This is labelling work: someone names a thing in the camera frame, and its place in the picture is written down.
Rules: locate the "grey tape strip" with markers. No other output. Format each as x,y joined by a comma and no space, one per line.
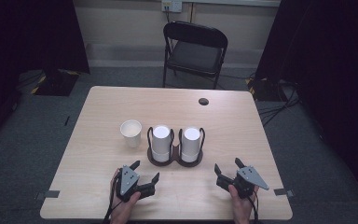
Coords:
48,194
283,192

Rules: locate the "white wall socket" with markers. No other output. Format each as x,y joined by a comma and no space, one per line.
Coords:
172,5

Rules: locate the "dark double cup holder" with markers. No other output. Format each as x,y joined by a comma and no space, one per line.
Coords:
175,155

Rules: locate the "dark curtain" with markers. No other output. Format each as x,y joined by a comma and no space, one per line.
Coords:
18,40
332,62

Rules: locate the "stack of white paper cups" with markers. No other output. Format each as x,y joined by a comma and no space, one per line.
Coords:
161,141
190,144

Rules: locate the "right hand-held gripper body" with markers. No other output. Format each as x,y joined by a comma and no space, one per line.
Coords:
251,180

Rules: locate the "person's left hand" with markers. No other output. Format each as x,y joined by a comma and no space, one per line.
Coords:
122,211

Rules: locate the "black round table grommet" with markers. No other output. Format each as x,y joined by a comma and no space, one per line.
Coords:
203,101

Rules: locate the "single white paper cup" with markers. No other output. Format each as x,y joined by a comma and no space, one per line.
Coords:
131,132

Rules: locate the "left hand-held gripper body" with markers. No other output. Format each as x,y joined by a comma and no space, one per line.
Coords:
127,182

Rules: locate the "black stand base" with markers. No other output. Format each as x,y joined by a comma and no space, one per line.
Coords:
56,84
265,90

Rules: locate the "person's right hand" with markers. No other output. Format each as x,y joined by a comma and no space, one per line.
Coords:
241,211

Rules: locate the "black folding chair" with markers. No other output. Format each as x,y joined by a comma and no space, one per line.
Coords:
194,56

